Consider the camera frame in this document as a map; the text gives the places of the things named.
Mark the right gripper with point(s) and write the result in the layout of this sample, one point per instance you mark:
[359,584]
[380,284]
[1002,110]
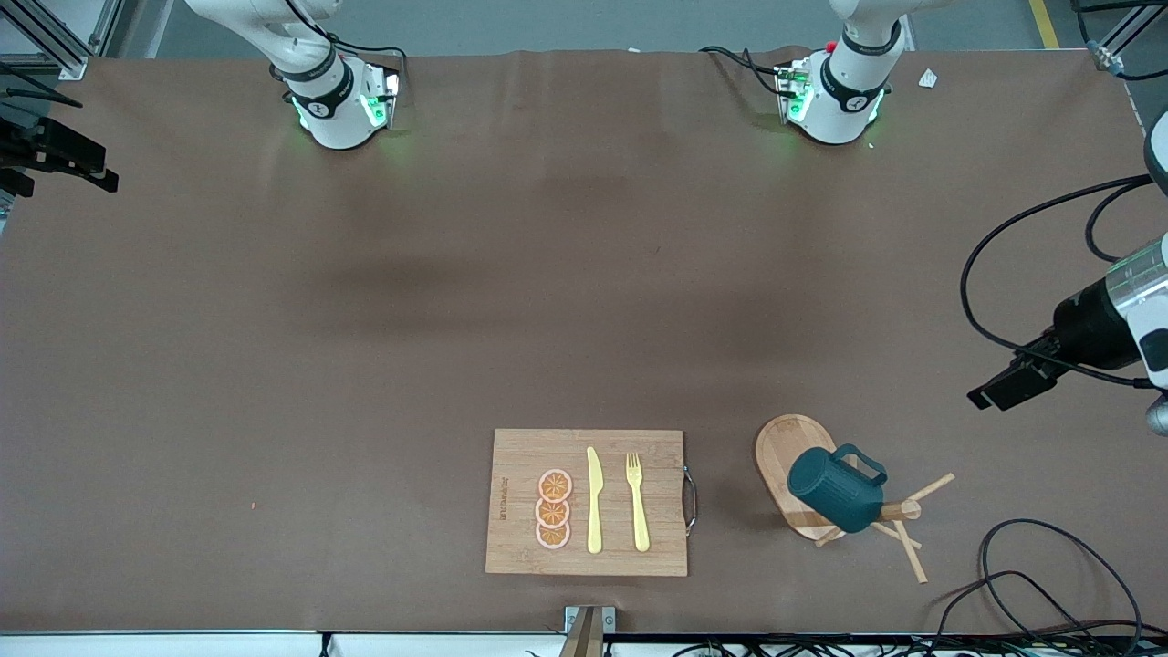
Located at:
[46,146]

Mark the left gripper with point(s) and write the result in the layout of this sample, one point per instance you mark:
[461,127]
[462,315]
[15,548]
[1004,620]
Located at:
[1086,328]

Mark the teal cup with yellow inside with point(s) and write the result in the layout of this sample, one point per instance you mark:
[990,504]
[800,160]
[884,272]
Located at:
[835,497]

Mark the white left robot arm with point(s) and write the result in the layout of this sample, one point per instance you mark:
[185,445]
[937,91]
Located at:
[844,100]

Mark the wooden cup rack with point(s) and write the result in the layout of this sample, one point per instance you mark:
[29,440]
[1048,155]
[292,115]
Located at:
[780,447]

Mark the white paper scrap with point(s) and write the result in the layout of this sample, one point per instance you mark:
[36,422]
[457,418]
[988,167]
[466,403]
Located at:
[928,78]

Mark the yellow plastic fork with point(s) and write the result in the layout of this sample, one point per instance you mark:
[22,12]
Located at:
[640,520]

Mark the yellow plastic knife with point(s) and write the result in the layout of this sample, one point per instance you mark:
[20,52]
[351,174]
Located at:
[595,511]

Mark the orange slice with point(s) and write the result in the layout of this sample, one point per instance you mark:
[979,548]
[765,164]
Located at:
[552,513]
[555,485]

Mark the wooden cutting board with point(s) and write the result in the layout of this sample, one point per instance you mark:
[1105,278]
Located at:
[520,456]

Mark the aluminium frame profile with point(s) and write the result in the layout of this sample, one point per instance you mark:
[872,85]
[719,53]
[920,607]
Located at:
[55,36]
[1118,41]

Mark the white table edge rail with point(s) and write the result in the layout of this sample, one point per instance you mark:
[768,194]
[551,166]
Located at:
[182,646]

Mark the metal table bracket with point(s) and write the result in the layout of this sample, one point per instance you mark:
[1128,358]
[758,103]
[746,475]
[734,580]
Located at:
[589,625]

